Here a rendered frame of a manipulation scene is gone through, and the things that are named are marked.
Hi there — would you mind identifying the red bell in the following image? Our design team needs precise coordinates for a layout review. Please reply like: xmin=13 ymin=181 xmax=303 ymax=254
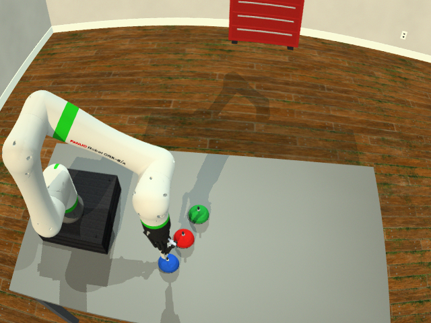
xmin=174 ymin=229 xmax=195 ymax=248

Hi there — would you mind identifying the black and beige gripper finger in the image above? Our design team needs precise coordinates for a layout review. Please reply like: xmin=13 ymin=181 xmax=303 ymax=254
xmin=143 ymin=231 xmax=163 ymax=258
xmin=159 ymin=238 xmax=178 ymax=259

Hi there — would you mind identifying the blue bell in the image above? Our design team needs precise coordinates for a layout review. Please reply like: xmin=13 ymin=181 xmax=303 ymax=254
xmin=158 ymin=254 xmax=179 ymax=273

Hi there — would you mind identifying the green dome bell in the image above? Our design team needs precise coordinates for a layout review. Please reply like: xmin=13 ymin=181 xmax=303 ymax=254
xmin=189 ymin=205 xmax=209 ymax=223

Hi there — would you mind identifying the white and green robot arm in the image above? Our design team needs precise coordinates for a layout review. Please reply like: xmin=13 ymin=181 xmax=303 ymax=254
xmin=2 ymin=90 xmax=175 ymax=238

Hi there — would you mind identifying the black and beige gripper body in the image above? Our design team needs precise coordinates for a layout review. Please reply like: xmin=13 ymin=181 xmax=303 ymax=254
xmin=148 ymin=230 xmax=171 ymax=244

